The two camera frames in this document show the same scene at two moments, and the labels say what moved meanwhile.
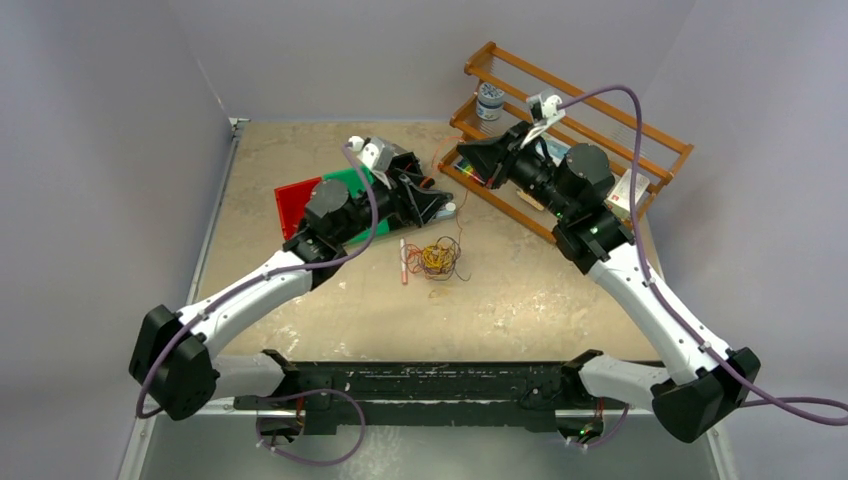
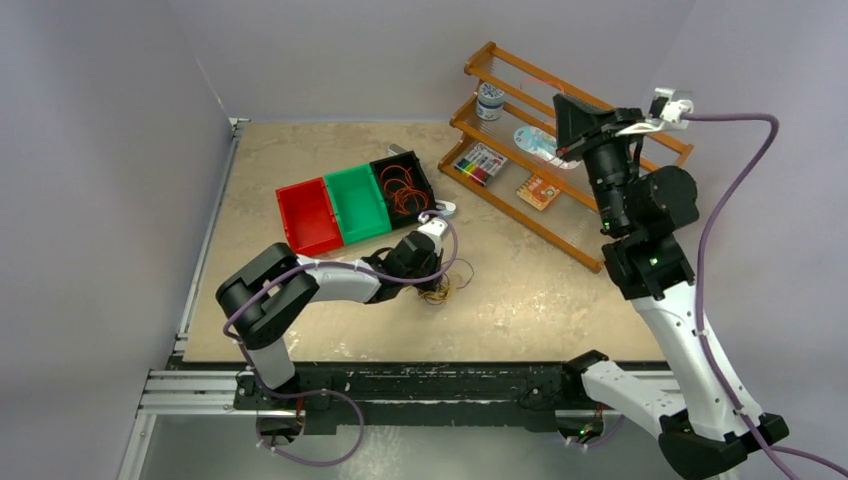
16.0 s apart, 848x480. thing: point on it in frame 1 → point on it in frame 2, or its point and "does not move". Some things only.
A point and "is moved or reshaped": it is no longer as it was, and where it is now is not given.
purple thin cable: [459, 255] → [473, 272]
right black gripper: [487, 157] → [584, 129]
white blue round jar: [489, 104] does not move
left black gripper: [409, 200] → [435, 262]
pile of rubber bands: [438, 257] is moved or reshaped
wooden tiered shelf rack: [503, 87] does not move
